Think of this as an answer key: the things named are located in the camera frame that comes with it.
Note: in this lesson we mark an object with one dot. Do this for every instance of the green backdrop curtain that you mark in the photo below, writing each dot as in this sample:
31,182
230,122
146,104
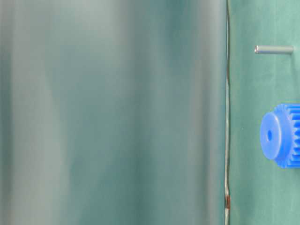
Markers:
112,112

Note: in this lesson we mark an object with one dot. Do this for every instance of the silver metal shaft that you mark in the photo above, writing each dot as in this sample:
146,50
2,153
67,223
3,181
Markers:
274,49

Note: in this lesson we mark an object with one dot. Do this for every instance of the blue plastic gear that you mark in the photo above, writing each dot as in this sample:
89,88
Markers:
280,135

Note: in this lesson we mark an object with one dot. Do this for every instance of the green table cloth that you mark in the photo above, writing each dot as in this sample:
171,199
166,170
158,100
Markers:
262,193

